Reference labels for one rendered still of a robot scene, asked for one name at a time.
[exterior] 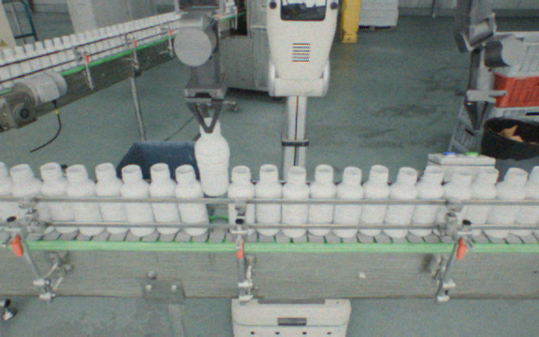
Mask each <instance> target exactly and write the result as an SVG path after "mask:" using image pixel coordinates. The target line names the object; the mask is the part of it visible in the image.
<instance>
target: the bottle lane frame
mask: <svg viewBox="0 0 539 337"><path fill-rule="evenodd" d="M61 236H62V235H61ZM61 236H60V237H59V238H58V239H57V240H55V241H44V240H43V238H44V237H42V238H41V239H40V240H27V243H28V246H29V248H30V250H31V252H32V255H33V257H34V258H35V259H36V263H37V265H38V267H39V269H40V271H41V274H42V275H47V274H48V272H49V271H50V270H51V268H52V266H53V265H55V264H52V261H51V258H50V254H58V255H59V257H60V259H61V264H59V265H58V266H57V268H64V270H65V273H66V277H64V278H63V280H62V283H61V284H60V285H59V286H58V288H57V289H56V292H57V297H94V298H144V297H143V293H142V288H141V282H142V281H143V280H144V279H145V278H176V279H177V280H179V281H180V282H181V283H182V291H183V296H184V298H185V299H238V298H239V284H238V265H237V251H235V245H236V244H235V243H234V242H226V238H224V239H223V241H222V242H209V238H208V239H207V240H206V241H205V242H192V237H191V239H190V241H189V242H176V241H175V240H176V238H174V240H173V241H172V242H160V237H158V238H157V240H156V241H155V242H144V241H143V237H142V239H141V240H139V241H138V242H127V241H126V238H125V239H124V240H123V241H122V242H110V241H109V237H110V236H109V237H108V239H107V240H106V241H105V242H93V237H92V238H91V239H90V240H89V241H88V242H84V241H77V240H76V237H77V236H76V237H75V238H74V239H73V240H72V241H61V240H60V238H61ZM3 241H4V240H0V245H1V243H2V242H3ZM406 241H407V243H394V242H393V241H392V240H391V239H390V243H377V242H376V241H375V239H373V243H361V242H359V240H358V239H357V242H343V241H342V239H341V241H340V242H327V241H326V239H324V242H310V241H309V239H307V242H293V239H291V240H290V242H277V241H276V239H275V238H274V241H273V242H260V240H259V238H258V239H257V242H245V243H244V250H245V276H246V277H247V270H248V267H249V266H247V256H255V265H254V266H252V268H251V270H255V279H252V286H251V289H250V293H251V294H252V299H347V300H434V298H433V294H434V291H437V288H438V286H437V280H435V277H436V273H437V271H438V270H442V269H443V266H440V263H442V260H443V257H444V256H450V253H451V250H452V248H453V245H454V243H442V241H441V240H440V239H438V241H440V243H426V242H425V241H424V240H423V243H409V242H408V240H407V239H406ZM537 241H538V240H537ZM472 245H473V247H474V248H475V251H474V252H470V251H469V250H468V248H467V250H466V252H465V255H464V257H463V259H458V260H457V262H456V265H455V268H454V270H453V272H452V274H451V278H450V279H451V280H452V281H453V282H454V284H455V285H454V286H453V289H450V292H449V295H448V296H449V299H450V300H539V241H538V243H537V244H526V243H524V242H523V240H521V244H514V243H507V242H506V241H505V243H491V242H490V240H488V243H474V242H473V240H472ZM33 281H35V278H33V276H32V274H31V272H30V270H29V268H28V266H27V264H26V261H25V259H24V257H23V256H17V254H15V253H14V251H13V249H12V247H11V245H10V246H9V247H8V248H7V249H5V250H4V249H1V248H0V297H40V294H41V293H40V291H39V289H38V287H35V286H33Z"/></svg>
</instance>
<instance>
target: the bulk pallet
mask: <svg viewBox="0 0 539 337"><path fill-rule="evenodd" d="M398 4H399V0H362V1H361V9H360V16H359V25H363V26H359V27H368V28H358V30H395V26H396V23H397V19H398V10H397V8H398ZM395 22H396V23H395ZM375 25H377V26H375ZM375 27H388V29H381V28H375Z"/></svg>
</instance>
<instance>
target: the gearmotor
mask: <svg viewBox="0 0 539 337"><path fill-rule="evenodd" d="M66 91H67V85H66V81H65V80H64V77H63V76H62V75H60V74H59V73H57V72H54V71H50V72H47V73H44V74H40V75H35V76H32V77H29V79H26V80H24V81H17V82H15V83H14V84H13V86H12V91H9V92H6V93H3V94H0V124H1V126H2V127H3V129H4V130H5V131H8V130H9V128H10V127H15V128H16V129H19V128H21V127H24V126H26V125H29V124H31V123H33V122H35V121H38V120H37V119H36V114H35V111H34V108H33V107H34V106H36V105H40V104H42V103H45V102H46V103H47V102H50V101H51V103H52V104H53V106H54V108H55V113H56V116H57V120H58V124H60V128H58V131H57V133H56V136H55V137H54V138H53V139H52V140H50V141H49V142H47V143H46V144H44V145H42V146H40V147H38V148H35V149H33V150H31V151H30V153H32V152H33V151H35V150H38V149H40V148H42V147H44V146H46V145H48V144H49V143H51V142H52V141H53V140H55V139H56V137H57V136H58V133H60V132H61V128H62V123H61V119H60V116H59V110H57V109H56V105H55V103H56V101H55V100H54V99H56V98H60V96H61V95H64V94H65V93H66Z"/></svg>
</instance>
